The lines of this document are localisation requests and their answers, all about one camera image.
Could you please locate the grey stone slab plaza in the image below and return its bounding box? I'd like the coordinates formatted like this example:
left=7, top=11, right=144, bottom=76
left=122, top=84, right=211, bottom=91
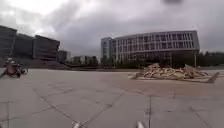
left=0, top=68, right=224, bottom=128

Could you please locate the dark building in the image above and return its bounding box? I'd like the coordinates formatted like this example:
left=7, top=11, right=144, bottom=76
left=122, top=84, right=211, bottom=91
left=13, top=33, right=35, bottom=62
left=0, top=24, right=18, bottom=67
left=32, top=34, right=61, bottom=62

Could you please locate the pile of rubble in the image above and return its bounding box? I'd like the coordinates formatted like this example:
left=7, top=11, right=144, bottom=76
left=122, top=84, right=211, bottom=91
left=128, top=62, right=221, bottom=84

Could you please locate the glass fronted building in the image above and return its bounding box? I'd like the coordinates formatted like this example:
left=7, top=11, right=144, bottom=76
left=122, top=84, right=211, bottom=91
left=100, top=30, right=201, bottom=65

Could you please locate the row of trees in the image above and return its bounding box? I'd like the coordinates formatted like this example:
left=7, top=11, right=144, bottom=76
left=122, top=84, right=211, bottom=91
left=99, top=50, right=224, bottom=70

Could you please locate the red vehicle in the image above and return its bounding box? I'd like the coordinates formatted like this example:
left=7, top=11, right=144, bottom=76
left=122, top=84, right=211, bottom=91
left=0, top=63, right=29, bottom=79

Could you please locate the person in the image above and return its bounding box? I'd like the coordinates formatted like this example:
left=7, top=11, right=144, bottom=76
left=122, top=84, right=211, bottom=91
left=3, top=57, right=17, bottom=76

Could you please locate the robot's own part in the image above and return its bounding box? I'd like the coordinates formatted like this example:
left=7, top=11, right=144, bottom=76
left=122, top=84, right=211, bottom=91
left=72, top=122, right=82, bottom=128
left=136, top=121, right=146, bottom=128

